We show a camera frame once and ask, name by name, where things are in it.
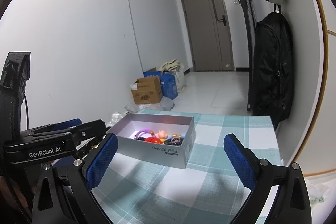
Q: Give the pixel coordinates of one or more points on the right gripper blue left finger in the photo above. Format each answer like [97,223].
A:
[98,160]

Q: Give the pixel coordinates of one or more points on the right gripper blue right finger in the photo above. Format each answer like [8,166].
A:
[243,161]

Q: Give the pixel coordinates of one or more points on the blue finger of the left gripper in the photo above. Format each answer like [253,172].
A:
[66,124]

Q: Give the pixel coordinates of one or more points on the red round charm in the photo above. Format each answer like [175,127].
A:
[153,139]

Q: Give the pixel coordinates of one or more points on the pink pig figure keychain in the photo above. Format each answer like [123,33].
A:
[161,135]

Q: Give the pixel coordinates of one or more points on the teal plaid tablecloth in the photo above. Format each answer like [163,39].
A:
[208,190]

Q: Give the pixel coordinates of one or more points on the grey cardboard phone box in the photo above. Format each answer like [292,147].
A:
[175,151]

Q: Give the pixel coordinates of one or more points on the brown cardboard box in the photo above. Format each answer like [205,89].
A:
[146,90]

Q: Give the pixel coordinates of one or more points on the clear plastic packaging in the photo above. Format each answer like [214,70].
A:
[166,104]

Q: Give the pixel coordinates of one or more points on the blue cardboard box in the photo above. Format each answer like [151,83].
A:
[168,82]

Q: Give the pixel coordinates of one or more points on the white plastic bag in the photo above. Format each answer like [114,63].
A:
[180,80]

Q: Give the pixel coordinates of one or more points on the black backpack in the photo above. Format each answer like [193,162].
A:
[273,69]

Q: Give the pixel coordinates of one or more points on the beige cloth bag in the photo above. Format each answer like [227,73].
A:
[172,67]

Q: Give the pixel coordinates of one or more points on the grey door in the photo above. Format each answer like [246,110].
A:
[209,35]

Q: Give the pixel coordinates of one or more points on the black coat rack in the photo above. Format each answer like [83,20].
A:
[250,24]

